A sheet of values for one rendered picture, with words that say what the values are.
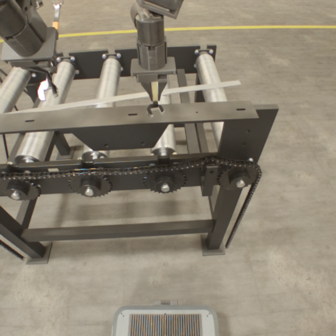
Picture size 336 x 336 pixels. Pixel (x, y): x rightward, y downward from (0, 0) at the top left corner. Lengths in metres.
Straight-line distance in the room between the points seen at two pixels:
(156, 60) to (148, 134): 0.35
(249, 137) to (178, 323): 0.95
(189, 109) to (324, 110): 2.48
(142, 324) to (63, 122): 1.02
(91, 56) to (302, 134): 2.01
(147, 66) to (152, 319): 1.17
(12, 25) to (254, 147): 0.80
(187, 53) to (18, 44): 1.34
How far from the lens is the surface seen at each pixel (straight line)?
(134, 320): 1.41
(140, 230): 1.45
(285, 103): 3.03
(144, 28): 0.55
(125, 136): 0.88
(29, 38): 0.52
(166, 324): 1.40
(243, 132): 0.90
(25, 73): 1.83
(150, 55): 0.57
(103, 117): 0.79
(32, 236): 1.64
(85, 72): 1.84
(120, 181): 1.06
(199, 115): 0.77
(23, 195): 1.11
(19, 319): 1.90
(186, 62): 1.77
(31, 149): 1.19
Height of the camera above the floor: 1.65
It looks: 51 degrees down
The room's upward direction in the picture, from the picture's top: 2 degrees counter-clockwise
